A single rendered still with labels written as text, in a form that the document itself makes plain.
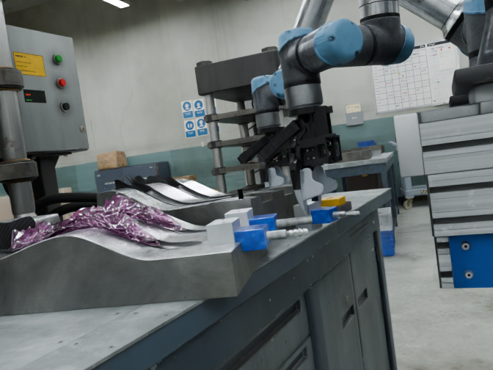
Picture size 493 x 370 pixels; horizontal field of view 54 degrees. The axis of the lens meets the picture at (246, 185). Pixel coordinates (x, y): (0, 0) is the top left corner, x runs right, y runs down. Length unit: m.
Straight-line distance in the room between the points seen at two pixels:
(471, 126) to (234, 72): 4.48
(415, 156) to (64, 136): 1.26
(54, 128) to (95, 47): 7.60
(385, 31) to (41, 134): 1.12
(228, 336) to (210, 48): 7.55
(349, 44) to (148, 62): 7.85
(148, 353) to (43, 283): 0.21
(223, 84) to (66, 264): 4.57
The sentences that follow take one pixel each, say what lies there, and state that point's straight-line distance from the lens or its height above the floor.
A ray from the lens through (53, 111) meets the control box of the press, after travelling 1.72.
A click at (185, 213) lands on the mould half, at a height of 0.87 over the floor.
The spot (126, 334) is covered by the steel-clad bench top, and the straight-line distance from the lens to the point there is 0.53.
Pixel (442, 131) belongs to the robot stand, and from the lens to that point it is 0.73.
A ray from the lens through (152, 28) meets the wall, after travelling 8.71.
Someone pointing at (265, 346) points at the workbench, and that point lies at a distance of 0.89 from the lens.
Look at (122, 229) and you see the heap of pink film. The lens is 0.69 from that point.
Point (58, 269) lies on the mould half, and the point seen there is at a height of 0.85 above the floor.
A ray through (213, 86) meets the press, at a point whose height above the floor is 1.77.
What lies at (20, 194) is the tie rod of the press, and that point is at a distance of 1.44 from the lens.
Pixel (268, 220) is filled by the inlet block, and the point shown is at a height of 0.86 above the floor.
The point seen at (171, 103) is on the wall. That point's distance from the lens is 8.37.
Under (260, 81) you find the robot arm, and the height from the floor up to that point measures 1.18.
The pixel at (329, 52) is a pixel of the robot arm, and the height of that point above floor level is 1.12.
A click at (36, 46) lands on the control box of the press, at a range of 1.74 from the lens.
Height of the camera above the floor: 0.96
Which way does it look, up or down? 3 degrees down
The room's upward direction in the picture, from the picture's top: 8 degrees counter-clockwise
